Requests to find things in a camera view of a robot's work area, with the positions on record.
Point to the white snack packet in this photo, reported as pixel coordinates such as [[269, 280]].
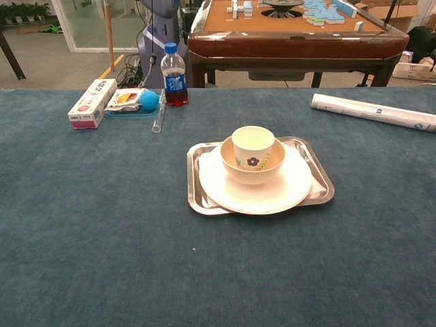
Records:
[[123, 101]]

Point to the cola bottle blue cap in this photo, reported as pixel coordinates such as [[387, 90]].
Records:
[[174, 85]]

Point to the potted green plants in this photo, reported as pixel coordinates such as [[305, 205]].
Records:
[[24, 10]]

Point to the white round plate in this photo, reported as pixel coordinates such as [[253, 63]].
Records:
[[255, 200]]

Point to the white plastic basket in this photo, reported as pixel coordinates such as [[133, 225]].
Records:
[[413, 71]]

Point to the wooden pole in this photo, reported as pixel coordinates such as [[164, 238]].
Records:
[[109, 34]]

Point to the brown mahjong table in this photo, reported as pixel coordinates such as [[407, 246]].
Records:
[[293, 43]]

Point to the white rolled film pack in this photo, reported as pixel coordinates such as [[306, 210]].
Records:
[[368, 110]]

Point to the white framed glass partition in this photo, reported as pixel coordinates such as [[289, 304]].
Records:
[[68, 34]]

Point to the white flower print paper cup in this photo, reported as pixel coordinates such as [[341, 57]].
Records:
[[253, 139]]

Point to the white pink toothpaste box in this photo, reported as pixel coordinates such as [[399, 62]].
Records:
[[92, 102]]

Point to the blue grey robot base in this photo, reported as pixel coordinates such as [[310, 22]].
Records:
[[153, 41]]

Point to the blue ball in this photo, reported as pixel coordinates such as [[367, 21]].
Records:
[[149, 100]]

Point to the beige bowl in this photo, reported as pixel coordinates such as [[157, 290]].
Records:
[[252, 178]]

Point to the black bag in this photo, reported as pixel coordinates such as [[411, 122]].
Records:
[[420, 41]]

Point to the blue table cloth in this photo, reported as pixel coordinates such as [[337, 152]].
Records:
[[102, 221]]

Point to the silver metal tray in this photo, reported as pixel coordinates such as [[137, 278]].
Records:
[[195, 205]]

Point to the brown cardboard box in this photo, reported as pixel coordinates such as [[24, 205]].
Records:
[[402, 12]]

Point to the black mahjong table centre dome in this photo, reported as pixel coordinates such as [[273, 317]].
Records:
[[282, 4]]

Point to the single white blue mahjong tile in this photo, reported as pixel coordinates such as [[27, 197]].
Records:
[[358, 26]]

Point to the clear glass tube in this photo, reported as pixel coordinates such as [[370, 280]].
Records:
[[158, 119]]

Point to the black table leg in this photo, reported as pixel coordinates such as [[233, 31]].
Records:
[[13, 61]]

